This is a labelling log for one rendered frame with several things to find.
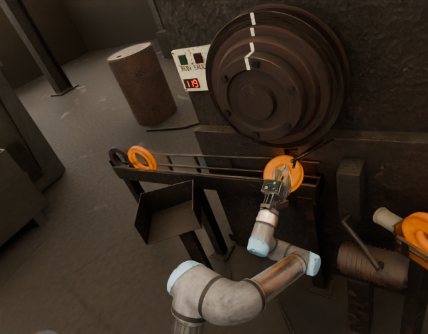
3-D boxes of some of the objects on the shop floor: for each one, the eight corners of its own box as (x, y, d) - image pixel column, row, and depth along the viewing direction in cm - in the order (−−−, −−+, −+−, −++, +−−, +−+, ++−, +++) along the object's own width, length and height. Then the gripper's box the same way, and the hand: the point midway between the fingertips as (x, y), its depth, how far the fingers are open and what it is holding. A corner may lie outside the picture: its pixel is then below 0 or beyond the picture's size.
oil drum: (156, 104, 444) (128, 44, 394) (185, 104, 410) (161, 38, 360) (128, 125, 408) (95, 62, 358) (159, 127, 374) (128, 57, 324)
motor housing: (348, 304, 144) (343, 231, 114) (401, 323, 132) (412, 246, 102) (341, 329, 136) (334, 258, 106) (397, 352, 124) (407, 278, 94)
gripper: (276, 210, 103) (292, 158, 110) (252, 205, 108) (269, 156, 116) (283, 219, 109) (298, 169, 117) (261, 214, 114) (277, 166, 122)
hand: (285, 169), depth 118 cm, fingers closed
